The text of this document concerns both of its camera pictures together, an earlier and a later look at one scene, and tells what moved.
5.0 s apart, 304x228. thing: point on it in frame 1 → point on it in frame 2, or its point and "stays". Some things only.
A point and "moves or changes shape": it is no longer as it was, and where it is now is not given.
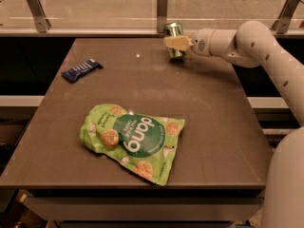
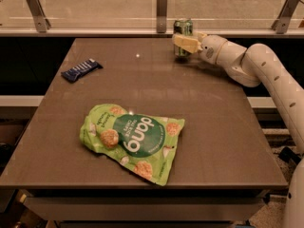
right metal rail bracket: (281, 24) stays
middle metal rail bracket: (161, 9) stays
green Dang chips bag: (144, 143) stays
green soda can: (174, 28) moves or changes shape
